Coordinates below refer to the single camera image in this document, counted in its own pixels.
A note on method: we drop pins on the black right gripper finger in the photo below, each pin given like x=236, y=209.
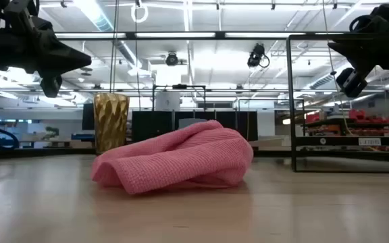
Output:
x=363, y=40
x=361, y=57

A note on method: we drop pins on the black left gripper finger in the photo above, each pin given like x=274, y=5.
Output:
x=63, y=65
x=57, y=47

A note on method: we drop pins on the gold faceted cup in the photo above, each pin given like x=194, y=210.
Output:
x=111, y=121

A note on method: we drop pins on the grey-blue cup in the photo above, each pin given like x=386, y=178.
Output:
x=191, y=122

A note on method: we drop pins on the shelf with red bins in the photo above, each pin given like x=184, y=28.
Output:
x=356, y=123

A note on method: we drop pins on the white shelf label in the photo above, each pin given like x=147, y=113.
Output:
x=369, y=141

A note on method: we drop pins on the round white shelf sticker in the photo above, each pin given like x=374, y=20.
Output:
x=323, y=141

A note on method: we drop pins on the black computer monitor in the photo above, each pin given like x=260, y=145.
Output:
x=88, y=116

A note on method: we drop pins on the small green plant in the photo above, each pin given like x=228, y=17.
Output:
x=51, y=132

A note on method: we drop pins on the black partition cabinet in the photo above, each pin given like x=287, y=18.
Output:
x=150, y=126

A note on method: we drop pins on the round black ceiling fixture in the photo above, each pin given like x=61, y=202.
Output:
x=171, y=59

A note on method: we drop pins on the pink knitted cloth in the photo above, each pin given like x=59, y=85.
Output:
x=181, y=158

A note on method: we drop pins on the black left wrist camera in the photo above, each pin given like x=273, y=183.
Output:
x=51, y=84

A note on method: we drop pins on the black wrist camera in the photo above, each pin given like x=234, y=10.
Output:
x=351, y=82
x=51, y=84

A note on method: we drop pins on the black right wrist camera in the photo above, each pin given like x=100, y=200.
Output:
x=351, y=82

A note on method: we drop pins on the black metal shelf frame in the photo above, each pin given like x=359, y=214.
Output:
x=291, y=101

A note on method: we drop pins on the black overhead camera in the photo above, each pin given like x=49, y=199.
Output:
x=257, y=55

